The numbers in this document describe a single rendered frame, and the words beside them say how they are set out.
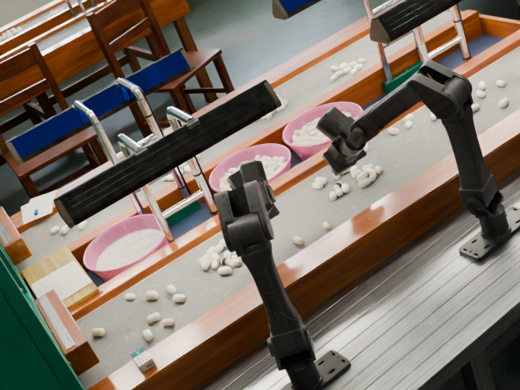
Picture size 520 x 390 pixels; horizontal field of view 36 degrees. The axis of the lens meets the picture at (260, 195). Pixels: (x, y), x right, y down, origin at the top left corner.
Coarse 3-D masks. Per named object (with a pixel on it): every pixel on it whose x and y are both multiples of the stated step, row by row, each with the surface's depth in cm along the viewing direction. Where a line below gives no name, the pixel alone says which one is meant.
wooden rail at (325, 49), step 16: (352, 32) 311; (368, 32) 310; (320, 48) 309; (336, 48) 305; (288, 64) 306; (304, 64) 301; (256, 80) 304; (272, 80) 298; (224, 96) 302; (64, 192) 279; (16, 224) 270; (32, 224) 270
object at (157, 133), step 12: (120, 84) 243; (132, 84) 237; (144, 96) 235; (84, 108) 233; (144, 108) 235; (96, 120) 230; (156, 120) 239; (96, 132) 232; (156, 132) 239; (108, 144) 233; (144, 144) 239; (108, 156) 235; (120, 156) 236; (156, 180) 244; (180, 180) 248; (180, 192) 250; (192, 204) 252; (180, 216) 251
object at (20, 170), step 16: (32, 48) 413; (0, 64) 409; (16, 64) 413; (32, 64) 417; (0, 80) 412; (48, 80) 422; (16, 96) 418; (32, 96) 422; (0, 112) 416; (0, 144) 420; (64, 144) 405; (80, 144) 400; (96, 144) 405; (32, 160) 402; (48, 160) 395; (96, 160) 434; (32, 192) 397; (48, 192) 442
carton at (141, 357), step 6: (144, 348) 184; (132, 354) 184; (138, 354) 183; (144, 354) 182; (138, 360) 181; (144, 360) 181; (150, 360) 180; (138, 366) 181; (144, 366) 180; (150, 366) 181
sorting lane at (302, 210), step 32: (512, 64) 248; (512, 96) 232; (416, 128) 235; (480, 128) 223; (384, 160) 227; (416, 160) 221; (288, 192) 230; (320, 192) 224; (352, 192) 218; (384, 192) 213; (288, 224) 216; (320, 224) 210; (192, 256) 219; (288, 256) 203; (160, 288) 211; (192, 288) 206; (224, 288) 201; (96, 320) 209; (128, 320) 204; (160, 320) 199; (192, 320) 195; (96, 352) 197; (128, 352) 193
